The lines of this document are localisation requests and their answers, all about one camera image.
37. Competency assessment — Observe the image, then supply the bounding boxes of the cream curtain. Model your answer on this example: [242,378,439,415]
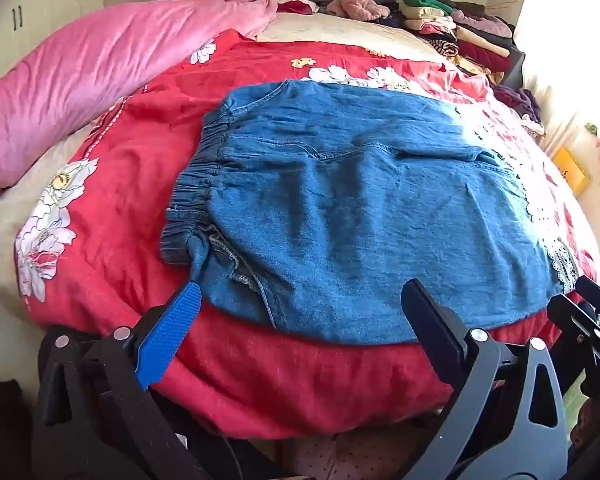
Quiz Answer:
[512,0,600,171]

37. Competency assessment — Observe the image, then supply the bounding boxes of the pink quilt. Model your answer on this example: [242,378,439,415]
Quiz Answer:
[0,0,282,204]

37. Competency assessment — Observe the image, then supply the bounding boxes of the cream wardrobe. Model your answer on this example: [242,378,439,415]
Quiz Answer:
[0,0,106,66]

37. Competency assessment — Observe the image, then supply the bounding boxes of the polka dot cloth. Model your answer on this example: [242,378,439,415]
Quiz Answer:
[275,430,431,480]

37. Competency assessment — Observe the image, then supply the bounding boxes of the purple cloth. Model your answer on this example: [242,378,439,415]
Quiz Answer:
[492,84,546,133]

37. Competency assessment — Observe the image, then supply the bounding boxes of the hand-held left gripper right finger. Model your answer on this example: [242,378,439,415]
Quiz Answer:
[402,279,571,480]

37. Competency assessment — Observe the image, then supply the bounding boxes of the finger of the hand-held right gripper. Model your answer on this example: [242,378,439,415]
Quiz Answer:
[576,275,600,316]
[546,294,600,358]

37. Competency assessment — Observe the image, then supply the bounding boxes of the green cloth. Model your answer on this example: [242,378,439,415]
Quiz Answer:
[562,385,588,436]

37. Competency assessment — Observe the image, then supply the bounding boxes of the blue denim lace-trimmed shorts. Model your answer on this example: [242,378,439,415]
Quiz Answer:
[160,79,581,347]

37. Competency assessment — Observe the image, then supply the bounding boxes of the pile of folded clothes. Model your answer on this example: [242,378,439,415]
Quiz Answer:
[397,0,526,86]

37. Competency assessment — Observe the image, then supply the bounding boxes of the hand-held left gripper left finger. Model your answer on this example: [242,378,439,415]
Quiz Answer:
[32,280,202,480]

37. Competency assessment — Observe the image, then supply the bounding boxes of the yellow box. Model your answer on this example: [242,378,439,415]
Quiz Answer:
[552,146,591,193]

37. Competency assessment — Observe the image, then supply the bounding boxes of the red floral bedsheet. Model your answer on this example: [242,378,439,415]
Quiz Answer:
[0,10,600,442]

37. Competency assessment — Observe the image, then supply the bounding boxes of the pink fluffy cloth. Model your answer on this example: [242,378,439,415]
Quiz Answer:
[326,0,392,20]

